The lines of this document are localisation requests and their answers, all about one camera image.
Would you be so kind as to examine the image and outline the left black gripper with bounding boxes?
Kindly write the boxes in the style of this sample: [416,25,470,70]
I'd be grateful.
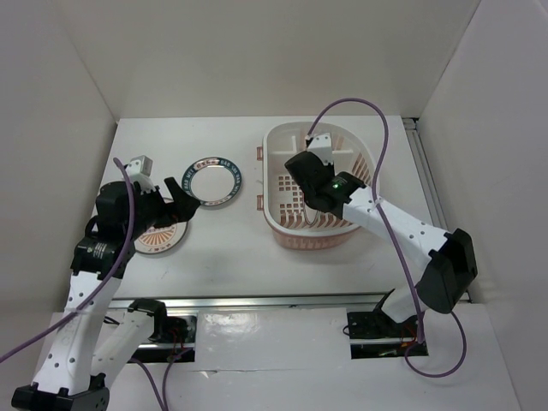
[124,176,200,238]

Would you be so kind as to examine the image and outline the white plate red characters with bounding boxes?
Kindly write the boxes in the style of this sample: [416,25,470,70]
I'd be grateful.
[302,201,321,228]

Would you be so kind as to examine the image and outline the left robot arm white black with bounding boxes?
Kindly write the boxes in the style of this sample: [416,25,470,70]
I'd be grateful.
[11,176,200,410]

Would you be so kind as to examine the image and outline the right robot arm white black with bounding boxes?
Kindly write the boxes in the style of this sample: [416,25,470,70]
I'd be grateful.
[285,151,478,336]

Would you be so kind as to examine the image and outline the white orange plastic dish rack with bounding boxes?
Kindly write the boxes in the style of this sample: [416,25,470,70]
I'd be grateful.
[257,122,376,251]

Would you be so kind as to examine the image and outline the white plate dark teal rim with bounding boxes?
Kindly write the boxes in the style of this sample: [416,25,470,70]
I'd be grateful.
[182,157,243,208]

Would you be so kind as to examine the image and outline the white plate orange sunburst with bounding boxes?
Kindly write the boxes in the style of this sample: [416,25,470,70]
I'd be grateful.
[134,223,188,255]

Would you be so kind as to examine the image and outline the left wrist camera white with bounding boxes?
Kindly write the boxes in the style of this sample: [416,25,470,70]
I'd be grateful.
[125,155,155,192]

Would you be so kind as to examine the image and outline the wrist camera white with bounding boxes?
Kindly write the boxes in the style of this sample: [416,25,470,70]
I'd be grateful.
[125,155,155,192]
[305,133,334,165]

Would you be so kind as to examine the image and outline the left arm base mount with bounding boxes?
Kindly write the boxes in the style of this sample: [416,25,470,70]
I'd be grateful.
[132,315,197,364]

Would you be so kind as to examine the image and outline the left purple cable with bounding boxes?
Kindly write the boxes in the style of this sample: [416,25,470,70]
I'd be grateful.
[0,157,196,411]

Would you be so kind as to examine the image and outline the purple cable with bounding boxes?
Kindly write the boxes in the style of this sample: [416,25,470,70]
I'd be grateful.
[306,98,468,378]
[0,157,196,411]

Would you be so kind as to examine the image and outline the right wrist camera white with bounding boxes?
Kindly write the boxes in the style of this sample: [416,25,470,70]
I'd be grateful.
[305,133,334,165]

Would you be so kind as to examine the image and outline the aluminium rail front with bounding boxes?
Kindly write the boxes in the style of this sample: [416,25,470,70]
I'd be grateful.
[106,289,474,313]

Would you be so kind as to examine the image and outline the aluminium rail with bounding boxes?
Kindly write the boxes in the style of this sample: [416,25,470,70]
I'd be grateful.
[402,118,448,229]
[106,289,474,313]

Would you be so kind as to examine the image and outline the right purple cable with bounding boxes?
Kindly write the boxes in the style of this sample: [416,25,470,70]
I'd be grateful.
[306,98,468,378]

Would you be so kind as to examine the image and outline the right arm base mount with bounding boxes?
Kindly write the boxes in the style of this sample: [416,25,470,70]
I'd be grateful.
[342,311,428,360]

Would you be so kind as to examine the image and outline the aluminium rail right side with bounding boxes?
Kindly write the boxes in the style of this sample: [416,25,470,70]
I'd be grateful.
[402,118,448,229]

